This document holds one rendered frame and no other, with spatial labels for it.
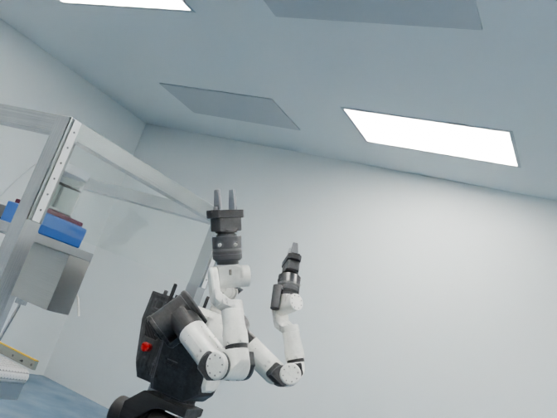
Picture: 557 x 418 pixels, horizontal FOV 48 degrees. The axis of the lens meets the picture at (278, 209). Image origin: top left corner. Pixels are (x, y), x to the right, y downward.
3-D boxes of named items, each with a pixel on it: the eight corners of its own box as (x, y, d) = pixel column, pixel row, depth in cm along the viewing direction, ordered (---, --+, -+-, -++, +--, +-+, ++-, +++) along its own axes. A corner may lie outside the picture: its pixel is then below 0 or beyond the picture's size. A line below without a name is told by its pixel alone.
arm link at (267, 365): (283, 397, 222) (239, 353, 226) (282, 398, 234) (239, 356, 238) (305, 373, 225) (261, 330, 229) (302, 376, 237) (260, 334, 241)
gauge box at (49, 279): (69, 315, 219) (90, 262, 223) (46, 310, 210) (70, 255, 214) (28, 298, 230) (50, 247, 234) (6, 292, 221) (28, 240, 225)
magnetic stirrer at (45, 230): (82, 250, 222) (91, 226, 224) (36, 232, 204) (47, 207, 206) (45, 237, 232) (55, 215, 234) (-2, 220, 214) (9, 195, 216)
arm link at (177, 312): (167, 339, 185) (147, 310, 193) (177, 353, 191) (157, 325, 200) (200, 315, 187) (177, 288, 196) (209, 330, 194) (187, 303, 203)
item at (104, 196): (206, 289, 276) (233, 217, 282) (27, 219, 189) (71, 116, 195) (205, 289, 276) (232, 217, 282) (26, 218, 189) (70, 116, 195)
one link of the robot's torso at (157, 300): (106, 377, 202) (147, 273, 209) (157, 381, 233) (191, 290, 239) (182, 411, 191) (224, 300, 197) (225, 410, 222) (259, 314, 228)
